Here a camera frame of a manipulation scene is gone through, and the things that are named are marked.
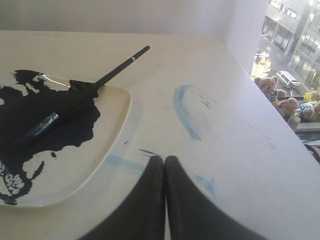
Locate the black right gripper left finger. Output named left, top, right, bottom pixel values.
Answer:
left=81, top=155, right=166, bottom=240

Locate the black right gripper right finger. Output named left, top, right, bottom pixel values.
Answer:
left=164, top=155, right=265, bottom=240

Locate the black paintbrush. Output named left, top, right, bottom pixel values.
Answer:
left=7, top=45, right=151, bottom=153

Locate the white square plate with paint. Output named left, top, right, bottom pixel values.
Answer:
left=0, top=70, right=132, bottom=208

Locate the brown teddy bear striped shirt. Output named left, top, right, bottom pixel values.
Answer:
left=253, top=75, right=287, bottom=109

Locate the yellow green plush toy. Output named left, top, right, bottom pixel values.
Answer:
left=303, top=90, right=320, bottom=108

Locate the white backdrop curtain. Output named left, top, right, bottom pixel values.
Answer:
left=0, top=0, right=269, bottom=73

